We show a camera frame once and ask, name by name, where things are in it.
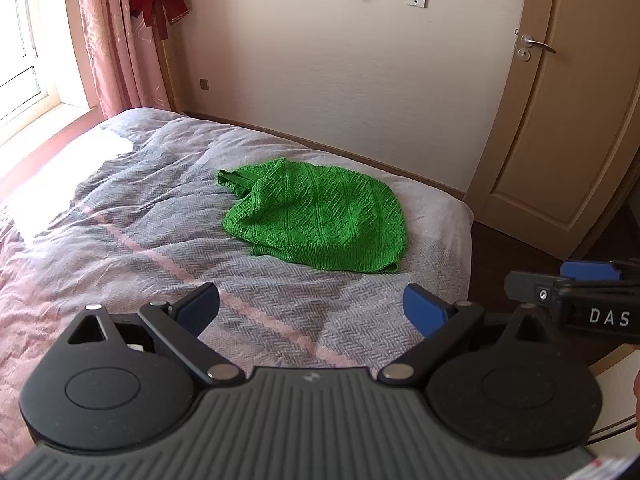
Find beige wooden door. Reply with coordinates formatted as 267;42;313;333
465;0;640;261

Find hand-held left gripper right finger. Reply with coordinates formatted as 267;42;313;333
377;283;559;387

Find window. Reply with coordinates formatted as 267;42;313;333
0;0;57;128

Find pink curtain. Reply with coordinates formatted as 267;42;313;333
75;0;173;118

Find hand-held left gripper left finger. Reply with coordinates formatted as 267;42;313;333
66;282;247;387

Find black cable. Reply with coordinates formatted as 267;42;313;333
587;416;640;446

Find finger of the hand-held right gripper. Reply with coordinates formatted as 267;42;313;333
504;270;572;307
560;260;623;284

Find green knitted sweater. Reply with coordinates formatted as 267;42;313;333
215;157;407;275

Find bamboo pole rack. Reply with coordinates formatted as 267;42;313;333
142;0;187;113

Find grey pink bed blanket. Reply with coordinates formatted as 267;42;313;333
0;106;475;456

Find silver door handle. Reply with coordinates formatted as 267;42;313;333
519;34;557;54

